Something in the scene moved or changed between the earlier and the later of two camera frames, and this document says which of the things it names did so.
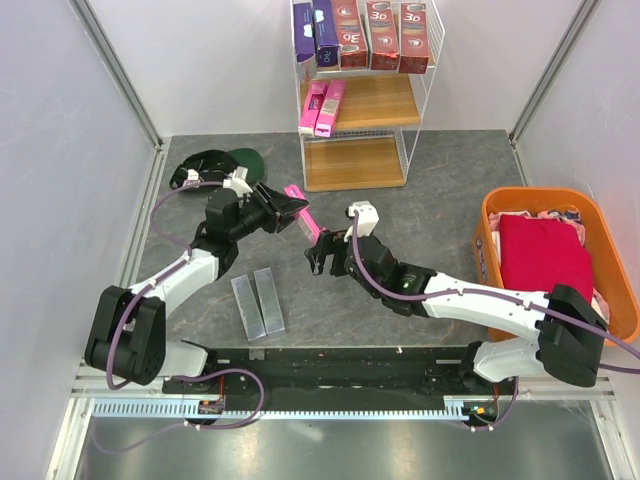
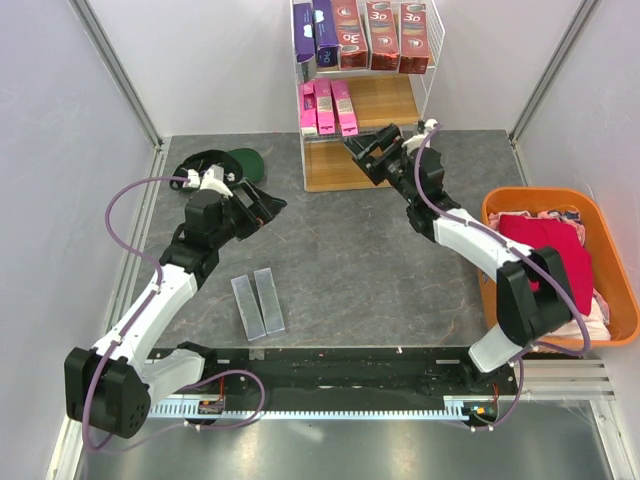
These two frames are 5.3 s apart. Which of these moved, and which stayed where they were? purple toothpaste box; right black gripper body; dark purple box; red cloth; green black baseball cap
Moved: right black gripper body
Stayed: purple toothpaste box; red cloth; green black baseball cap; dark purple box
